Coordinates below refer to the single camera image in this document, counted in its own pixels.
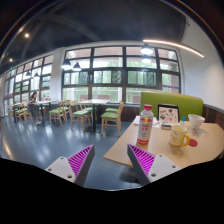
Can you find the hanging pendant ceiling lights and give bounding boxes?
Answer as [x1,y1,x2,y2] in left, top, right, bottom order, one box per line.
[23,43,155,79]

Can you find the person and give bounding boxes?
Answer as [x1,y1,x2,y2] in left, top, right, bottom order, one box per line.
[26,91,43,126]

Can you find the white paper sheet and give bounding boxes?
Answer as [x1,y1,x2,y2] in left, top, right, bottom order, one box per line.
[133,115,159,127]

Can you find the small dark box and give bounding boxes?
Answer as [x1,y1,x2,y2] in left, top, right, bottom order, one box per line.
[160,121,173,131]

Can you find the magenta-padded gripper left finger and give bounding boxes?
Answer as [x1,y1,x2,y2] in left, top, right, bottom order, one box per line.
[44,143,96,187]

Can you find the red-capped drink bottle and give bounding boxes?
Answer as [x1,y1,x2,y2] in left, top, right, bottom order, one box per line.
[136,104,155,146]

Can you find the black-framed tablet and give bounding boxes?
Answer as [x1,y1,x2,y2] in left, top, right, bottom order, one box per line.
[157,103,181,125]

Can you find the cream mug with yellow handle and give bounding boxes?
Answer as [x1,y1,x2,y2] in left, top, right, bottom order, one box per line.
[168,124,191,148]

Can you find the long linear ceiling light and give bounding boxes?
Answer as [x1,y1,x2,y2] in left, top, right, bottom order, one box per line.
[142,38,205,59]

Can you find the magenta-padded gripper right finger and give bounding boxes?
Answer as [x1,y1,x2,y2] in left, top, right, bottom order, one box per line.
[126,143,183,187]

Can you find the wooden dining table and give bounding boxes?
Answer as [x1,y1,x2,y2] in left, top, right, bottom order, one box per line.
[78,98,111,134]
[34,99,56,128]

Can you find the wooden chairs with green seats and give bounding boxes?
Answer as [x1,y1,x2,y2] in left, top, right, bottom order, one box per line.
[12,99,125,138]

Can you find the green upholstered bench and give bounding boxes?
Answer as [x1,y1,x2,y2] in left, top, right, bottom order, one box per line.
[139,90,204,121]

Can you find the white bowl-shaped cup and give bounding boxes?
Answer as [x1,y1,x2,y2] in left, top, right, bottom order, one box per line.
[187,113,206,131]

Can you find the flat round red coaster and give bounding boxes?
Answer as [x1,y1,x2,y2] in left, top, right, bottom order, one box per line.
[188,138,199,148]

